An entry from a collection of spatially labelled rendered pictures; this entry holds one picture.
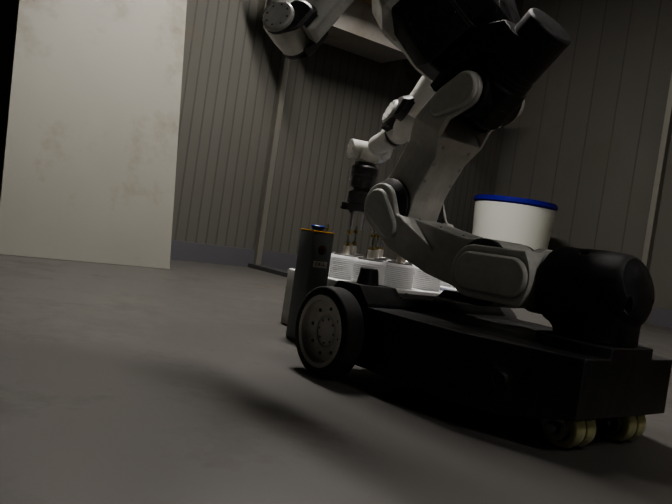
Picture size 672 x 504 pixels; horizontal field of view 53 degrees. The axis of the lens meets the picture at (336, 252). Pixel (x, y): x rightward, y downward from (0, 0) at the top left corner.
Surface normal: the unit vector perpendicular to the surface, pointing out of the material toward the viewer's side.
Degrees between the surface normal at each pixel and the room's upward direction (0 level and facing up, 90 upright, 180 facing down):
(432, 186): 119
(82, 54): 80
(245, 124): 90
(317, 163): 90
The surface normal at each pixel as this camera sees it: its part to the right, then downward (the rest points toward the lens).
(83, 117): 0.61, -0.07
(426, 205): 0.53, 0.37
